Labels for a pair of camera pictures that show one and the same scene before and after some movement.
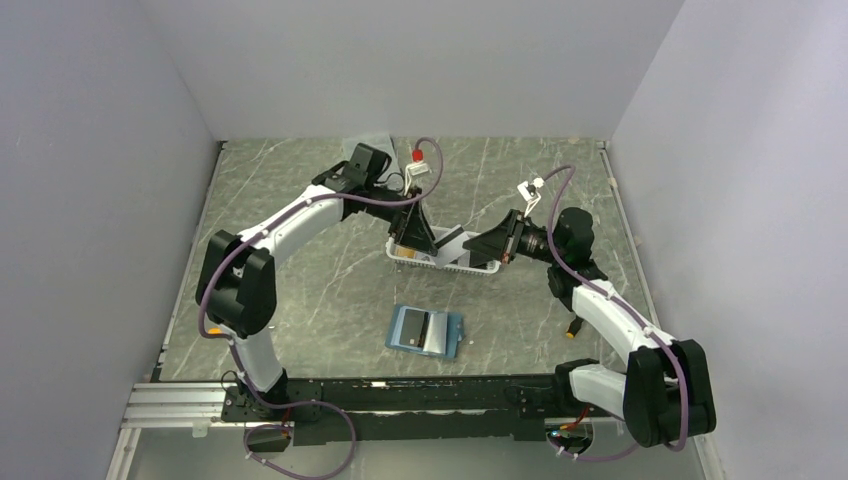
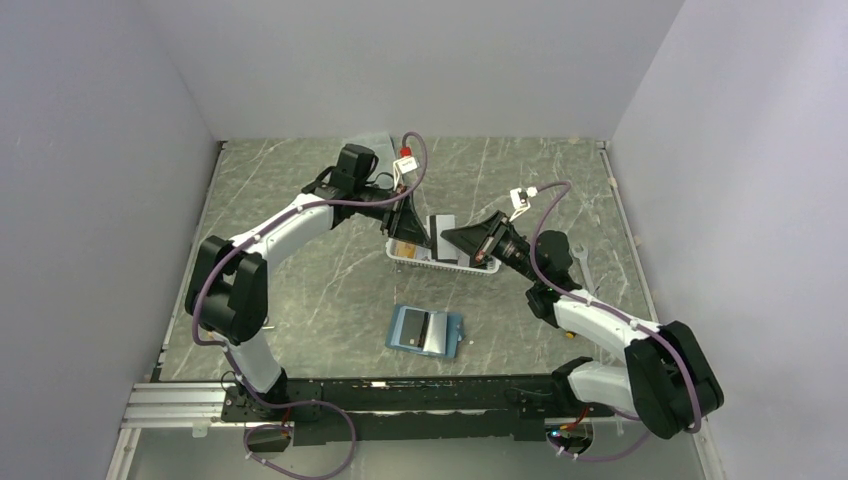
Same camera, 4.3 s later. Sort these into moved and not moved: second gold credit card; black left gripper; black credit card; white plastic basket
Moved: white plastic basket
Not moved: black left gripper; black credit card; second gold credit card
